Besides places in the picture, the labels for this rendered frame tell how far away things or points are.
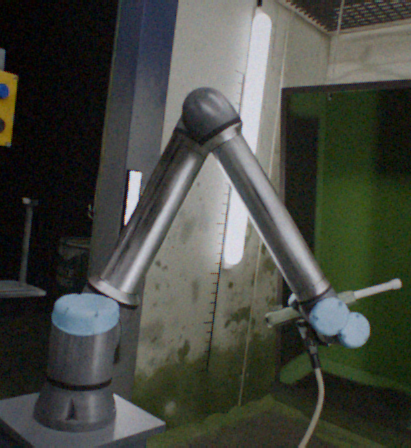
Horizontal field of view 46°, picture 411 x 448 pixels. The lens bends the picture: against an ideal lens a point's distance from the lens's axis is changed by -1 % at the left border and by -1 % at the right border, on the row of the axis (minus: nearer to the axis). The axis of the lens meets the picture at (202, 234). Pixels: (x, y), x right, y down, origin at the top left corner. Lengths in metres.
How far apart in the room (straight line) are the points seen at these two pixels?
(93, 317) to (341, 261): 1.37
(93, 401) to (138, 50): 1.40
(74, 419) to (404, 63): 2.51
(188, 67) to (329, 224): 0.93
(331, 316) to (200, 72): 1.46
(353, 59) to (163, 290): 1.79
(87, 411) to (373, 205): 1.43
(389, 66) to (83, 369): 2.45
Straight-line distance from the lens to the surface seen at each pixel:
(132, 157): 2.04
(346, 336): 1.35
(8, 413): 1.26
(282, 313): 1.63
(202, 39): 2.37
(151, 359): 2.30
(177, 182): 1.26
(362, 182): 2.15
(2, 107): 1.93
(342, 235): 2.22
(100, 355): 1.15
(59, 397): 1.18
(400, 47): 3.09
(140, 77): 2.09
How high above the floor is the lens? 1.16
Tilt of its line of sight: 3 degrees down
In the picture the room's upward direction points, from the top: 7 degrees clockwise
